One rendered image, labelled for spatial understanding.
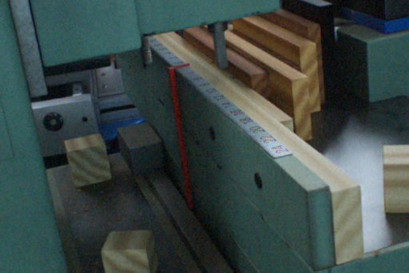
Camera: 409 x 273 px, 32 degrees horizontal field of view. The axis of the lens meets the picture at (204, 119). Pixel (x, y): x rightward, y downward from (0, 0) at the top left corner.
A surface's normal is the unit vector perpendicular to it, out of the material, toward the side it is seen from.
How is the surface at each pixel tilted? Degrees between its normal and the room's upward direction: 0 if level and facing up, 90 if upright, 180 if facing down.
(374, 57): 90
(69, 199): 0
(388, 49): 90
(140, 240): 0
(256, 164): 90
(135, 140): 0
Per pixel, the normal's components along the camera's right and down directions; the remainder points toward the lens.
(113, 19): 0.30, 0.30
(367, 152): -0.12, -0.93
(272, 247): -0.94, 0.22
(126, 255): -0.11, 0.37
